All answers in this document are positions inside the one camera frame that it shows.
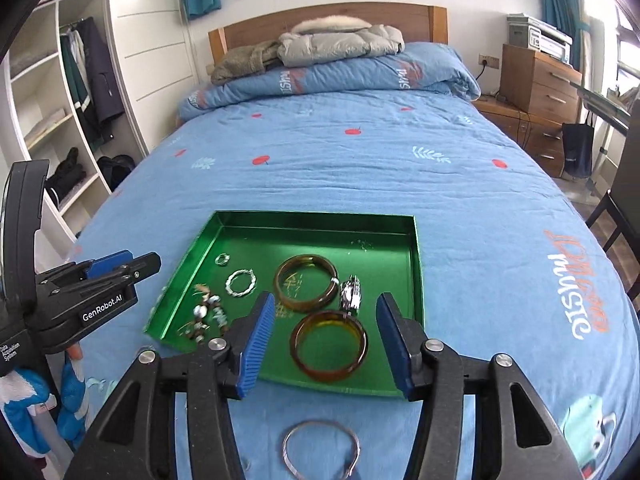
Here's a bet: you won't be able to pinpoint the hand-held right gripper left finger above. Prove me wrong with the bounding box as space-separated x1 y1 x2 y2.
65 291 277 480

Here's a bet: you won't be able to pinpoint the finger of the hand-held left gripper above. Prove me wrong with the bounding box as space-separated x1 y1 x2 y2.
37 249 132 282
94 253 162 287

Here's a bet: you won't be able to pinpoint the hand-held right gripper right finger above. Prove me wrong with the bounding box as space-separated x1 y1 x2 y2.
375 292 586 480

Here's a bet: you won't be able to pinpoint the silver beaded bracelet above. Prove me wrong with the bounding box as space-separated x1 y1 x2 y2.
192 294 232 336

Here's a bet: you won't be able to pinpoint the twisted silver bracelet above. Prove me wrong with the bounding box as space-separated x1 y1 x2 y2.
224 268 260 298

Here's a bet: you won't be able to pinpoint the amber resin bangle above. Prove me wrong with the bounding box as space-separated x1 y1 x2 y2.
289 310 370 386

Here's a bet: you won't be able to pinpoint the dark brown bangle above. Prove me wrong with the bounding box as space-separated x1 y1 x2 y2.
273 253 340 311

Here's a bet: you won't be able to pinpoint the green metal tray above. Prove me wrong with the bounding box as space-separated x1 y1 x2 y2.
142 210 426 399

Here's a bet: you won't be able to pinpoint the thin silver bangle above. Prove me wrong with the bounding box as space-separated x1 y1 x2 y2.
281 419 362 480

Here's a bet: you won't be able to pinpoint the dark bag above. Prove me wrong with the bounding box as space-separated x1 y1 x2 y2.
97 154 137 192

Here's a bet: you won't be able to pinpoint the black clothes pile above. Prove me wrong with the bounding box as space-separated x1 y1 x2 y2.
43 147 87 201

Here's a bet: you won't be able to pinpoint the blue white plush toy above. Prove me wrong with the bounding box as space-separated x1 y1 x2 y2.
0 344 102 462

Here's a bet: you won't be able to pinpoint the folded light clothes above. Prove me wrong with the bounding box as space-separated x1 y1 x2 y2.
24 107 69 147

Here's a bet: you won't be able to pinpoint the green white hanging garment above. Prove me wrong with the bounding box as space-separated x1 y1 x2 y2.
59 27 94 147

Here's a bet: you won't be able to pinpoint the blue printed bedsheet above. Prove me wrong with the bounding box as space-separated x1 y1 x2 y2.
70 95 640 480

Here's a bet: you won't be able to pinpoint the dark navy hanging coat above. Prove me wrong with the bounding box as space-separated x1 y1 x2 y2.
79 15 126 127

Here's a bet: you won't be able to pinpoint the olive jacket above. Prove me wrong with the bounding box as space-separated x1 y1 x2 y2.
209 39 282 86

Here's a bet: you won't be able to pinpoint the white open wardrobe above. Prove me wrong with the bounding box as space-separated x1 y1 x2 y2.
0 0 152 242

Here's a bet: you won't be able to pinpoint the wooden headboard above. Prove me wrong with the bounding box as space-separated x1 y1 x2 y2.
207 2 449 69

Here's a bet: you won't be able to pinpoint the wooden nightstand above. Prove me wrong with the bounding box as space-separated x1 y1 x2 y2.
472 97 571 179

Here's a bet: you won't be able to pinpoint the black tote bag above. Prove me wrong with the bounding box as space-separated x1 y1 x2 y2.
559 120 596 181

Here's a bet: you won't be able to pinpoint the folded blue quilt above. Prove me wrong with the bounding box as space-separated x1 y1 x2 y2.
175 42 482 121

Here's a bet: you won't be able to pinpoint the grey chair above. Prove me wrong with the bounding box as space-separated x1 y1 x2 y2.
584 109 640 307

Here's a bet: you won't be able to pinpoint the wooden drawer chest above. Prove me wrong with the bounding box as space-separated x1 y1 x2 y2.
499 43 584 122

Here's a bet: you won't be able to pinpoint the grey down jacket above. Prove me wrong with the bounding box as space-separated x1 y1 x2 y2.
277 15 406 67

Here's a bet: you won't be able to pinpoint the white printer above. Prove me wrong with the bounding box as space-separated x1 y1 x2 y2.
505 12 574 64

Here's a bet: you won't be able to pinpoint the blue curtain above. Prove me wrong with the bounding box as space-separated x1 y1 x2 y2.
535 0 594 62

